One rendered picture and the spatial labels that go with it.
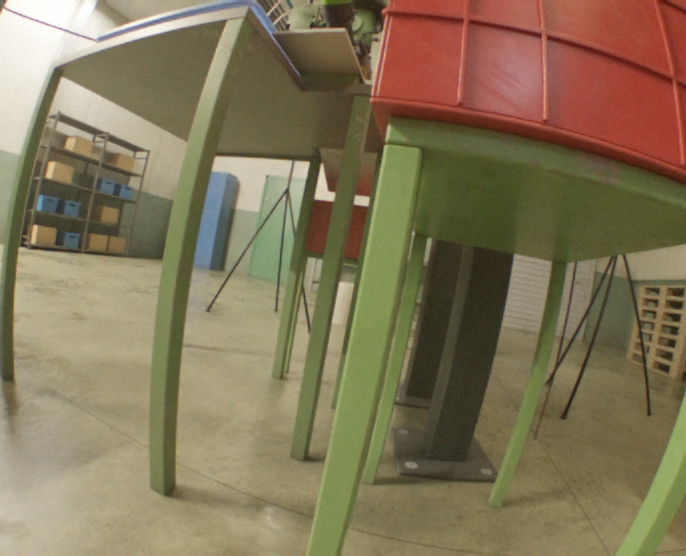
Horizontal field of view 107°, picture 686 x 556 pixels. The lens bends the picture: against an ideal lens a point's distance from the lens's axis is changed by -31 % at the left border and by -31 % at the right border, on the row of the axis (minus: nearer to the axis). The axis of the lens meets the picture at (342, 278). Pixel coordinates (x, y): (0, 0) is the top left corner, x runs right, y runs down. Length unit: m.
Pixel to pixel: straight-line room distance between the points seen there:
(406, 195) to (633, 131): 0.19
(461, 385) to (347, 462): 0.74
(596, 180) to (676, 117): 0.11
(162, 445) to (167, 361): 0.17
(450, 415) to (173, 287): 0.77
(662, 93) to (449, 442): 0.95
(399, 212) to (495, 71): 0.13
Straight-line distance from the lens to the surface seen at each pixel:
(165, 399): 0.67
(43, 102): 1.21
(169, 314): 0.63
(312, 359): 0.86
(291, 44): 0.91
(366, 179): 1.53
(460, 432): 1.07
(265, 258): 7.16
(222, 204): 7.35
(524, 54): 0.32
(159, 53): 0.97
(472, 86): 0.29
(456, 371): 1.00
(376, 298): 0.27
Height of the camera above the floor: 0.50
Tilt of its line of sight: 2 degrees down
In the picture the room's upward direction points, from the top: 10 degrees clockwise
